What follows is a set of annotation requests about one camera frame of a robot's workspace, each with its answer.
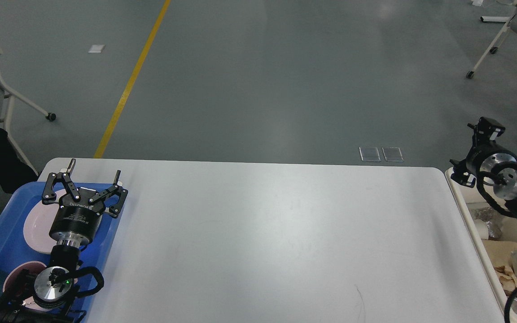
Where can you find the right floor outlet plate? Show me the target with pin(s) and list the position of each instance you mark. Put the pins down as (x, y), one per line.
(393, 154)

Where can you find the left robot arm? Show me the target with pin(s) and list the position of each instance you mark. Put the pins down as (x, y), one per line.
(88, 280)

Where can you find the white plastic bin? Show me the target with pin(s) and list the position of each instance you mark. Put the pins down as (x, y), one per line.
(469, 197)

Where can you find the brown paper bag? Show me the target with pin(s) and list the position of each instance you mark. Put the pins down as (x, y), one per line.
(500, 252)

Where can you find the brown paper ball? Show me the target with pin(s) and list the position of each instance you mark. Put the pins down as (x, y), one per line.
(507, 278)

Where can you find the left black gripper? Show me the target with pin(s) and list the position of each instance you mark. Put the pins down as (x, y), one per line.
(76, 219)

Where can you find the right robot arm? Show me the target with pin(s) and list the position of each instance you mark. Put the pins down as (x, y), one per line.
(500, 190)

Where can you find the pink plate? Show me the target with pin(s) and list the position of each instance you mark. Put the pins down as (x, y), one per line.
(39, 220)

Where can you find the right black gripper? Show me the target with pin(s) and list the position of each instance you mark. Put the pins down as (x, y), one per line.
(485, 155)

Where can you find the crumpled clear plastic wrap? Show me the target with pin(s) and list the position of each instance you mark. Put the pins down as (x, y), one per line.
(491, 217)

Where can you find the pink HOME mug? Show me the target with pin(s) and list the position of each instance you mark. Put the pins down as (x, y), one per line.
(39, 291)

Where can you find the white paper cup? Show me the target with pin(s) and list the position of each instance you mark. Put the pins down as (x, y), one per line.
(482, 229)

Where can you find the floor outlet plate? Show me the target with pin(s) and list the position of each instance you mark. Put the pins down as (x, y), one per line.
(370, 154)
(393, 154)

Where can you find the left floor outlet plate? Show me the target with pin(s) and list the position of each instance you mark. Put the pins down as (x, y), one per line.
(370, 154)

